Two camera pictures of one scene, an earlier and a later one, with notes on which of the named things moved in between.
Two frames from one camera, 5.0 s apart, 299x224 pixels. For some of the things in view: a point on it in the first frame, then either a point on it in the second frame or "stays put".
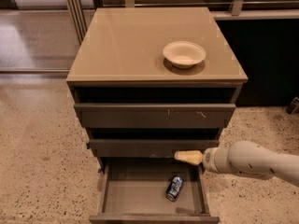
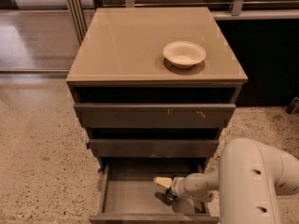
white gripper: x=209 y=161 → x=178 y=185
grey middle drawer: x=148 y=147 stays put
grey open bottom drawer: x=134 y=190 stays put
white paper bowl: x=183 y=54 stays put
